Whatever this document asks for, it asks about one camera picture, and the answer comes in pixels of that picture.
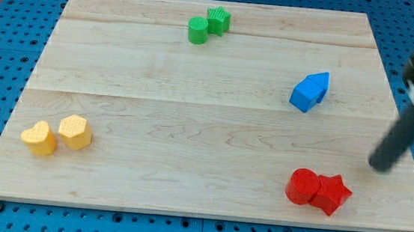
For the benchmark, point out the yellow hexagon block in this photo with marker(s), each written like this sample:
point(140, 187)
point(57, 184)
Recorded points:
point(75, 132)

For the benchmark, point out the red cylinder block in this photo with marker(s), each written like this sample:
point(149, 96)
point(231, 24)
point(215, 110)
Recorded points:
point(302, 186)

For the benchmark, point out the blue pentagon block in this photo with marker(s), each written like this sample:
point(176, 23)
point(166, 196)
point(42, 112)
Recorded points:
point(322, 80)

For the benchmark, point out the blue cube block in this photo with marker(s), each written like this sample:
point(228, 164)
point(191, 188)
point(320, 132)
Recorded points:
point(307, 94)

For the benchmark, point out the yellow heart block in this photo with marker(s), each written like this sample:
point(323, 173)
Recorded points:
point(39, 139)

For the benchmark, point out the green star block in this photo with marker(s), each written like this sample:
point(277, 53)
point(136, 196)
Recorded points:
point(218, 20)

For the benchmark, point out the green cylinder block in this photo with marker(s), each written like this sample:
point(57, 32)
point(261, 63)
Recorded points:
point(197, 30)

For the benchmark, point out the wooden board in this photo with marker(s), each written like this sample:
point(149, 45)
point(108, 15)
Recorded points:
point(208, 131)

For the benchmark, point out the red star block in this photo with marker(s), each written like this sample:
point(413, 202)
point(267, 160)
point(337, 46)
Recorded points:
point(331, 194)

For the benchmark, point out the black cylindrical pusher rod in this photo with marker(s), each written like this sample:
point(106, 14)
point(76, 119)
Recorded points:
point(395, 142)

